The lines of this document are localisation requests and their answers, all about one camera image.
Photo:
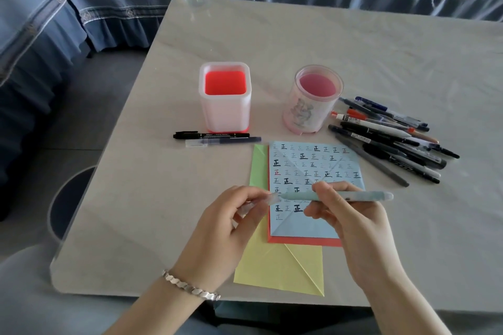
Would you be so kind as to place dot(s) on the person's right hand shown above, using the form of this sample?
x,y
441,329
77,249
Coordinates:
x,y
365,244

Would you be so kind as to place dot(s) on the person's left hand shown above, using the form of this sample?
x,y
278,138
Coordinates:
x,y
212,244

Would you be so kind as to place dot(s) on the light blue pen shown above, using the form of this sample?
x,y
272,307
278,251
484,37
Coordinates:
x,y
369,196

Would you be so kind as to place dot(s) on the red paper sheet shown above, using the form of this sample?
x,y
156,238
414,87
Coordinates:
x,y
306,241

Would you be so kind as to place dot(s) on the yellow paper sheet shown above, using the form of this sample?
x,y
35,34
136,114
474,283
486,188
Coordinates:
x,y
275,272

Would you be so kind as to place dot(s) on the blue paper with writing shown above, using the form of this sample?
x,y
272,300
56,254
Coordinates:
x,y
298,225

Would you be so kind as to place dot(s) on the small clear pen cap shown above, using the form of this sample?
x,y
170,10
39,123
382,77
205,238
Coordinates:
x,y
273,199

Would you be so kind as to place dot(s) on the long grey pen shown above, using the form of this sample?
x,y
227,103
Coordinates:
x,y
377,166

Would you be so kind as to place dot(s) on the green paper sheet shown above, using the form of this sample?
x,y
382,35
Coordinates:
x,y
259,168

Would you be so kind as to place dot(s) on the dark navy gel pen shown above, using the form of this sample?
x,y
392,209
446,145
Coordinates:
x,y
235,140

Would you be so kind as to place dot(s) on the black marker pen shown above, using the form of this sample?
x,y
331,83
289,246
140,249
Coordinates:
x,y
220,135

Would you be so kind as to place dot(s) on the pile of assorted pens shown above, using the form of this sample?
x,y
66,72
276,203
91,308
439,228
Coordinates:
x,y
393,130

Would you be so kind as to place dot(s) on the square white red pen holder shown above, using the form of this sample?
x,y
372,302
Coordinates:
x,y
224,115

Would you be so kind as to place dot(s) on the round pink pen holder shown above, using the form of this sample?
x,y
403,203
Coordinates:
x,y
302,115

